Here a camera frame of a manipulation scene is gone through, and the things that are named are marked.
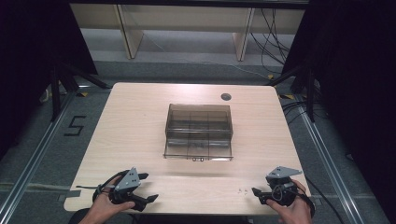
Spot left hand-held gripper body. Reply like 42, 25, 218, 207
106, 167, 148, 213

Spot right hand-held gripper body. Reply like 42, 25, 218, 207
265, 165, 304, 207

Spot person's right hand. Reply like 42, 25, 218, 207
265, 179, 315, 224

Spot person's left hand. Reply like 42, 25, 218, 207
88, 175, 137, 222

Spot smoky clear divided drawer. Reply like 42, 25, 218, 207
163, 134, 234, 162

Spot smoky clear drawer box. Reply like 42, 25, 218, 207
164, 103, 234, 142

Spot black metal stand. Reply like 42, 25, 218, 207
49, 59, 110, 123
266, 64, 322, 123

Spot dark curtain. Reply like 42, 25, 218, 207
0, 0, 99, 161
281, 0, 396, 217

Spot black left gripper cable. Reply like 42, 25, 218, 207
75, 169, 130, 203

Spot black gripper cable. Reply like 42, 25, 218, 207
75, 169, 130, 203
292, 175, 346, 224

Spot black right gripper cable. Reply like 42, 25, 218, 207
292, 175, 346, 224

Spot grey metal floor rail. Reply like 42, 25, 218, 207
292, 93, 366, 224
0, 92, 77, 220

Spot black floor cables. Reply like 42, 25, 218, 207
280, 100, 326, 126

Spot thin white cable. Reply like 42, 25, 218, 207
142, 30, 273, 79

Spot bundle of black cables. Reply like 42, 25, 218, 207
249, 8, 291, 75

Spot white metal shelf frame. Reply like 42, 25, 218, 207
69, 3, 306, 63

